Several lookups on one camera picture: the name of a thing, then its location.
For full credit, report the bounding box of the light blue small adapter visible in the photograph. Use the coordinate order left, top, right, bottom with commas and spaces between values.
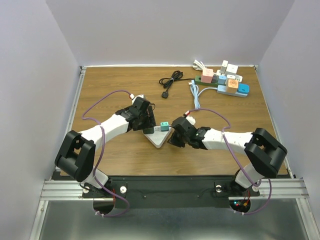
217, 75, 227, 85

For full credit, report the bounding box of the light blue power strip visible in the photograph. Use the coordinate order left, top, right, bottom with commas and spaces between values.
187, 82, 249, 110

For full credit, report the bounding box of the white triangular power strip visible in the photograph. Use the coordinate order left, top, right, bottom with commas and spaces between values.
143, 125, 172, 149

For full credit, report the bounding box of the black power cable with plug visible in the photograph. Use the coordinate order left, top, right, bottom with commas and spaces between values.
158, 70, 196, 99

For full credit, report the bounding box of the aluminium front rail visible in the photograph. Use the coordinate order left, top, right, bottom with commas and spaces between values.
40, 176, 309, 201

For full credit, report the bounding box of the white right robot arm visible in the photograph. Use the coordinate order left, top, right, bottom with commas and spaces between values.
168, 116, 288, 195

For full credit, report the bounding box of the aluminium left side rail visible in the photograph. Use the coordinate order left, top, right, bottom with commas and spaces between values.
55, 66, 87, 173

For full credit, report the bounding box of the dark green charger plug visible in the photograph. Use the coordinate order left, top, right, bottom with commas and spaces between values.
142, 127, 155, 135

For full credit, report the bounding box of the dark green power strip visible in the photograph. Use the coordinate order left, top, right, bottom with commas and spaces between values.
194, 75, 218, 88

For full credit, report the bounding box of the orange cube adapter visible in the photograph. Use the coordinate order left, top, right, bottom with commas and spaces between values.
226, 78, 239, 94

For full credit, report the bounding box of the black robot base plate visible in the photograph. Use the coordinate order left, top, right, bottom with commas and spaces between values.
81, 175, 260, 209

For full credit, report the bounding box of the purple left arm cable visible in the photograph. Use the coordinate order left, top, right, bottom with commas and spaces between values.
81, 89, 137, 218

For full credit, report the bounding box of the blue square adapter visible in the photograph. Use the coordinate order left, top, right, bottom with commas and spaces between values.
237, 83, 250, 95

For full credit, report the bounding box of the pink cube adapter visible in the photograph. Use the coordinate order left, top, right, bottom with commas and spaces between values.
200, 68, 214, 83

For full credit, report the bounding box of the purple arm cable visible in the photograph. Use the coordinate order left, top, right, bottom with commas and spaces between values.
183, 107, 273, 216
81, 89, 137, 218

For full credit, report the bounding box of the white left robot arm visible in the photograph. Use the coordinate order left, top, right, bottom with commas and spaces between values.
54, 96, 156, 197

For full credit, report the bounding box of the aluminium rail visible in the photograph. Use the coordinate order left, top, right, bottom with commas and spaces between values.
40, 176, 309, 201
55, 66, 87, 173

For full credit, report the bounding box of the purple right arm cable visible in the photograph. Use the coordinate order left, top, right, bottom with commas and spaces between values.
183, 107, 273, 216

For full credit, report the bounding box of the teal usb charger plug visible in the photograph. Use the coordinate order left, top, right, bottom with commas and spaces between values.
160, 121, 170, 132

